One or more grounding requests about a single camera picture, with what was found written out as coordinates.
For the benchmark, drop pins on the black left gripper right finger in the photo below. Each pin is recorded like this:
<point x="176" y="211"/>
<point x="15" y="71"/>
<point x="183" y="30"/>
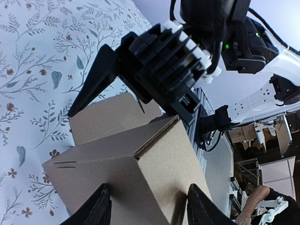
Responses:
<point x="202" y="211"/>

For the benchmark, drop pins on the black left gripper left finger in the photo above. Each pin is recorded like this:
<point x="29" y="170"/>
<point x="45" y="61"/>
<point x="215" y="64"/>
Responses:
<point x="95" y="211"/>

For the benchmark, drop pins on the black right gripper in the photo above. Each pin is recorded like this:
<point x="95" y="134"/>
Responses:
<point x="161" y="64"/>

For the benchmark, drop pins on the brown cardboard box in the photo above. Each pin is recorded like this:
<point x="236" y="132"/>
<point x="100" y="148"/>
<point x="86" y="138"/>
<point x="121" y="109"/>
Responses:
<point x="148" y="162"/>

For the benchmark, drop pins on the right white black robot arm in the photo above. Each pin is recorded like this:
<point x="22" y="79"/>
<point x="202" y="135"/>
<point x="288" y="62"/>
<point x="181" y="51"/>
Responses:
<point x="246" y="45"/>

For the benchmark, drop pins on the operator hand on controller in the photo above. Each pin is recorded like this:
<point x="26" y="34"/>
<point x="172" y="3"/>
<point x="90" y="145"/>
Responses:
<point x="244" y="218"/>

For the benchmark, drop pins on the white floral table cloth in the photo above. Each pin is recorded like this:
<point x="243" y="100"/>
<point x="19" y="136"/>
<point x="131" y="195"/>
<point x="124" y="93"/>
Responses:
<point x="46" y="50"/>

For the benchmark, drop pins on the stacked cardboard boxes background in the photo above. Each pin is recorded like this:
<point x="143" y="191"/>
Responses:
<point x="261" y="152"/>

